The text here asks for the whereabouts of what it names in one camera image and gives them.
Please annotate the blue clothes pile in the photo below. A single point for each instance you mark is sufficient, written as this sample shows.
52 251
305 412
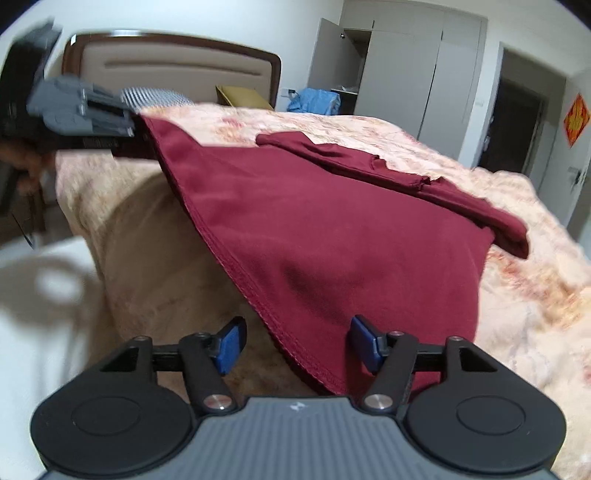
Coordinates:
315 101

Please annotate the dark red garment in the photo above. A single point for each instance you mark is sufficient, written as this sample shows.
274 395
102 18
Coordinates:
315 234

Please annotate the grey wardrobe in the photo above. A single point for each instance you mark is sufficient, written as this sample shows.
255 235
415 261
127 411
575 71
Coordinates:
413 64

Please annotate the beige padded headboard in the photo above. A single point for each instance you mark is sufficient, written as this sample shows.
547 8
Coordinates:
189 65

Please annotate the white bedroom door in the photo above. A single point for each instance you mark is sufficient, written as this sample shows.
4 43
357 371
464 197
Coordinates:
556 191

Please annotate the black door handle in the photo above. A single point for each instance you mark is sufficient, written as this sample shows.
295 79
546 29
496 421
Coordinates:
576 175

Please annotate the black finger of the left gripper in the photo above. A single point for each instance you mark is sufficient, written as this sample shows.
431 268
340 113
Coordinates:
137 143

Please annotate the person's left hand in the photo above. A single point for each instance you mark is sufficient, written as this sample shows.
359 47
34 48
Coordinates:
35 164

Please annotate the red door decoration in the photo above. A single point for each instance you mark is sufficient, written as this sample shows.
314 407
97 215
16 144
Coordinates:
576 120

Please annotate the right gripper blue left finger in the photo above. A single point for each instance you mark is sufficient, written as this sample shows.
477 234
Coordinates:
206 359

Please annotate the pink floral bed blanket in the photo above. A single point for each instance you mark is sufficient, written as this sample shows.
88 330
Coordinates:
160 279

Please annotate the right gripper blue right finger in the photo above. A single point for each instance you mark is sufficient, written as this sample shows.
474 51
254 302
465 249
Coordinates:
390 357

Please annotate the olive yellow pillow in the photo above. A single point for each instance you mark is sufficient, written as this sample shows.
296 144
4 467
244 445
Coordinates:
241 97

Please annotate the striped pillow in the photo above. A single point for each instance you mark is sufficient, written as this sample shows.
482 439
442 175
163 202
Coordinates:
139 98

